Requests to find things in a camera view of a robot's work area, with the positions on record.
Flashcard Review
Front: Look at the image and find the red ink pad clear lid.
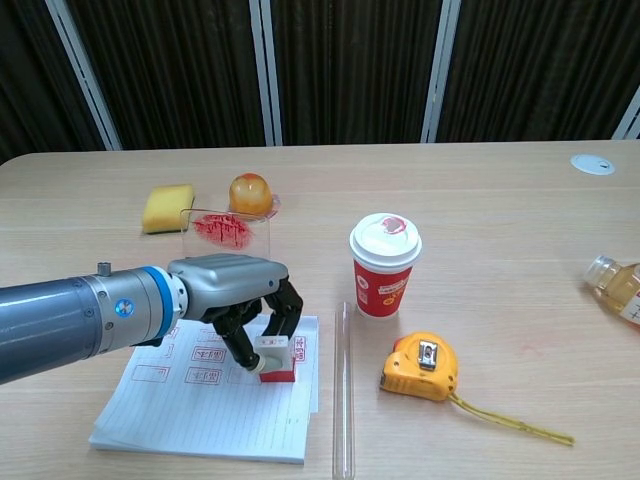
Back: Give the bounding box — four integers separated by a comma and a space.
178, 207, 274, 265

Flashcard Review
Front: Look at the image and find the white and red stamp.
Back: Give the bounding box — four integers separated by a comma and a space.
253, 335, 297, 385

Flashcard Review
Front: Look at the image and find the clear glass tube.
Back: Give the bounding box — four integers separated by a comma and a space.
332, 300, 356, 479

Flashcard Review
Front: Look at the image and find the lined white paper notepad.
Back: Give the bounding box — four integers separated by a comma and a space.
88, 314, 321, 466

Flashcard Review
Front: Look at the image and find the red paper cup white lid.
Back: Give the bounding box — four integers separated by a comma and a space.
348, 212, 424, 321

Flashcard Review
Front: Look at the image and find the yellow sponge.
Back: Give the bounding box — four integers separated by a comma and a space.
141, 183, 196, 235

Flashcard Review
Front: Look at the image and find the white round table grommet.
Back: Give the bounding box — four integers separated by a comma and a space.
570, 153, 616, 176

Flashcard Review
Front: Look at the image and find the tea bottle with label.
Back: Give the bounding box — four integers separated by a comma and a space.
581, 255, 640, 331

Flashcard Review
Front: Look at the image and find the white partition frame post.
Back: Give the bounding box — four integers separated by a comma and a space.
45, 0, 123, 152
611, 83, 640, 142
420, 0, 460, 145
249, 0, 284, 147

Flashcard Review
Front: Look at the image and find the grey black left robot hand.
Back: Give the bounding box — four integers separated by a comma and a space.
167, 253, 305, 375

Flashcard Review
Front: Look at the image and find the yellow tape measure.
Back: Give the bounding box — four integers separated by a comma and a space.
378, 331, 576, 447

